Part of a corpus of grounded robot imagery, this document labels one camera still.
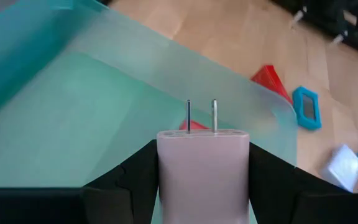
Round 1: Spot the small red block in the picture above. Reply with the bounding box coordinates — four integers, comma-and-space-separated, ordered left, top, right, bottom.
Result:
178, 119, 210, 131

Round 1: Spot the light blue charger cube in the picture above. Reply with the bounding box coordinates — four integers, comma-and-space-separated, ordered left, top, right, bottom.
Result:
321, 144, 358, 193

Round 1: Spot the red cube clock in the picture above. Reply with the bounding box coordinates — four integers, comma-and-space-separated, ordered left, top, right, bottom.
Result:
249, 64, 294, 106

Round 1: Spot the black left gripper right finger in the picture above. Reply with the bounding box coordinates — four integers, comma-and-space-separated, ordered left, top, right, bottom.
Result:
248, 141, 354, 224

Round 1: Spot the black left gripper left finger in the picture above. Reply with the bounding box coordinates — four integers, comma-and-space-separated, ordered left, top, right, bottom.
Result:
81, 139, 161, 224

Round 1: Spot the black table edge rail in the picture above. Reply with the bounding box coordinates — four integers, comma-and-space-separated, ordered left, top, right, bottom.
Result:
268, 0, 358, 62

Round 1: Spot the teal translucent plastic bin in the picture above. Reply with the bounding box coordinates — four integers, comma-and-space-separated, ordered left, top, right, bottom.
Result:
0, 0, 298, 189

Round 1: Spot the blue digital clock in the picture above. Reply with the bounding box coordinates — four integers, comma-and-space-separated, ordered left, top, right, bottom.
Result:
291, 86, 323, 131

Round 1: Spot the white plug charger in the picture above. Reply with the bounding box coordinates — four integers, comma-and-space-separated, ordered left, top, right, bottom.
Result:
155, 98, 250, 224

